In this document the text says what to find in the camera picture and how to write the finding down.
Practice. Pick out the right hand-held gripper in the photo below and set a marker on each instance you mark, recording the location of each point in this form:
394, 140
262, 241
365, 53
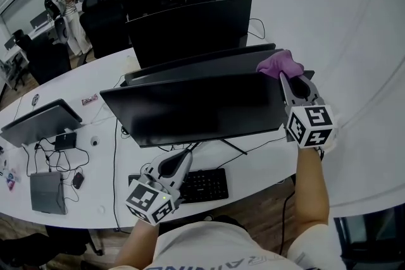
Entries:
311, 126

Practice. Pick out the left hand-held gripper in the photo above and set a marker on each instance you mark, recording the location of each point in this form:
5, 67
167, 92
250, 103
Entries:
142, 199

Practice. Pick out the purple cloth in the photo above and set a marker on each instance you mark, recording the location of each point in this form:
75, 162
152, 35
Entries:
280, 63

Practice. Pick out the person's right forearm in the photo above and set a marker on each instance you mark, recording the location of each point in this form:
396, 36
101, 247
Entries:
311, 189

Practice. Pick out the person's left forearm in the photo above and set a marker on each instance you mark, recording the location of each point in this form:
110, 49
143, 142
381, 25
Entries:
136, 243

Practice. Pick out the grey monitor on left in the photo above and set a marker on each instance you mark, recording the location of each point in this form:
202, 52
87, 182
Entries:
41, 126

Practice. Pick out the black keyboard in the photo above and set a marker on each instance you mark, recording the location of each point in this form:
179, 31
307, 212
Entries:
205, 186

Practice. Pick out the person's black shorts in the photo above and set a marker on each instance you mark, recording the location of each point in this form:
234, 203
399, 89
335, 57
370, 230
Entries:
228, 219

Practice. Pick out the white round desk grommet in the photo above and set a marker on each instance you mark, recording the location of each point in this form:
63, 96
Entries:
95, 141

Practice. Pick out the person's white t-shirt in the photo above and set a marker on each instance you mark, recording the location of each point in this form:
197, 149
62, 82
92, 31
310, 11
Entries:
205, 249

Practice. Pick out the black and red mouse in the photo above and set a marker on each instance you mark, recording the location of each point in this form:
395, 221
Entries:
78, 180

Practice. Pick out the red snack packet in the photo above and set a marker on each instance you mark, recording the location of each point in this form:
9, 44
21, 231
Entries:
90, 100

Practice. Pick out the black docking station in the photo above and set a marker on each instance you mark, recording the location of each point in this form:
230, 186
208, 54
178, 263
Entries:
66, 140

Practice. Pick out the translucent plastic bottle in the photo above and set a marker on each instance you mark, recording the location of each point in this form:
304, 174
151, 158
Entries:
129, 64

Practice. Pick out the grey laptop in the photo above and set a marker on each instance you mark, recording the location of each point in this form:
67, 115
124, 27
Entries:
47, 193

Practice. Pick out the silver computer mouse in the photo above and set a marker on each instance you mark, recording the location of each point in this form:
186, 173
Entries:
35, 99

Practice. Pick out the pink packet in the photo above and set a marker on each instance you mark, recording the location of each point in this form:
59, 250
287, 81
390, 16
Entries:
12, 182

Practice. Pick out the dark glass window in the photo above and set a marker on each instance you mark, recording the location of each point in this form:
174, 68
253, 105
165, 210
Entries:
373, 240

